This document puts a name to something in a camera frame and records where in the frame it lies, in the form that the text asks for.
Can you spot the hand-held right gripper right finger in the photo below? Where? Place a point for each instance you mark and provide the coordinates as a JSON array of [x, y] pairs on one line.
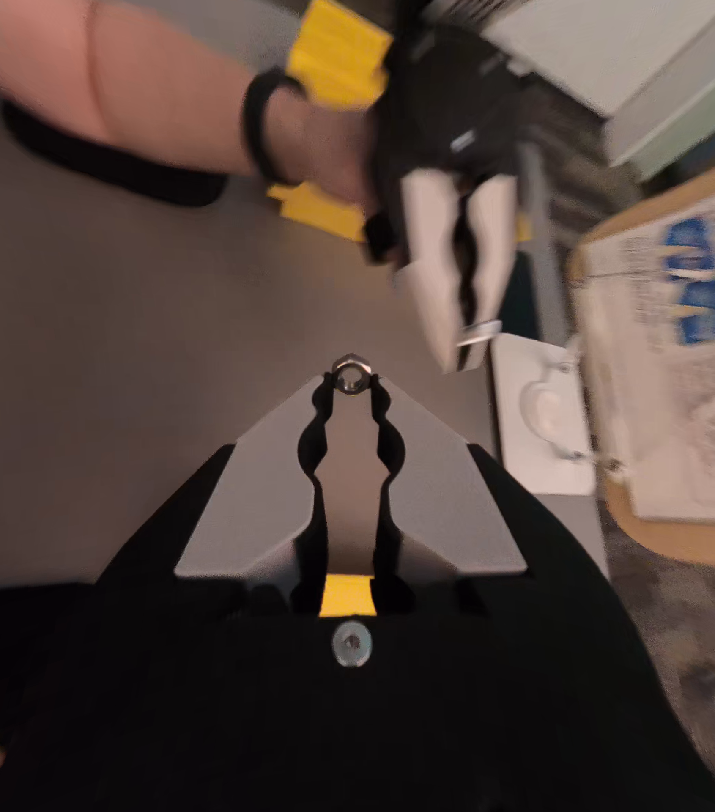
[[452, 507]]

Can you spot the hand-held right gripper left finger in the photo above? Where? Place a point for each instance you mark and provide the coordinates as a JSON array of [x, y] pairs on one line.
[[249, 507]]

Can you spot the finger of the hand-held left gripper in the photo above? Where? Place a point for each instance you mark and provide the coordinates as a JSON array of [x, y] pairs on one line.
[[433, 266], [490, 254]]

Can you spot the steel hex bolt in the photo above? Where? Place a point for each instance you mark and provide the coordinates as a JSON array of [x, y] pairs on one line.
[[478, 333]]

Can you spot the yellow plastic bin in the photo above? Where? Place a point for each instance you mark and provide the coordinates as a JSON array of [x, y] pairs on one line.
[[332, 57], [348, 596]]

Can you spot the steel hex nut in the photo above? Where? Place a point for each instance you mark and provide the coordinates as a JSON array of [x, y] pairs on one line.
[[351, 377]]

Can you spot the person's left forearm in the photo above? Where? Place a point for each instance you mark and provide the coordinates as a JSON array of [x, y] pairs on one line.
[[110, 82]]

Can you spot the person's left hand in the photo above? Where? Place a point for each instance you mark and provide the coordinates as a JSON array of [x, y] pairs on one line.
[[332, 152]]

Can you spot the instruction sheet on stand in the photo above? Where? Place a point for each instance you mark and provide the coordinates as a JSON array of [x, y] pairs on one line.
[[681, 539]]

